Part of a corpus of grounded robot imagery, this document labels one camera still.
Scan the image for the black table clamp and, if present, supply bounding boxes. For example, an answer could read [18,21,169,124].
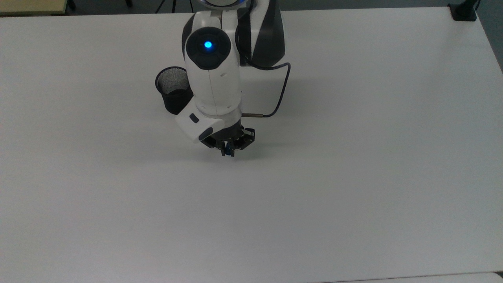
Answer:
[448,0,481,22]

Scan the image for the light wooden table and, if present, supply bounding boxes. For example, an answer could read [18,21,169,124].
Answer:
[0,0,68,16]

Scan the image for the black tripod legs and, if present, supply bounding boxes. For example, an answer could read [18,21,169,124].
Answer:
[155,0,196,13]

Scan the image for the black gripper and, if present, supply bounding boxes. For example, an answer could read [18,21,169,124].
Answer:
[200,121,256,158]

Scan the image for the dark robot gripper cable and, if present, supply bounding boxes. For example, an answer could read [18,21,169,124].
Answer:
[235,8,292,118]

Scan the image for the black mesh pen cup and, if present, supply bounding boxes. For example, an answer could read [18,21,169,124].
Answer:
[155,66,194,115]

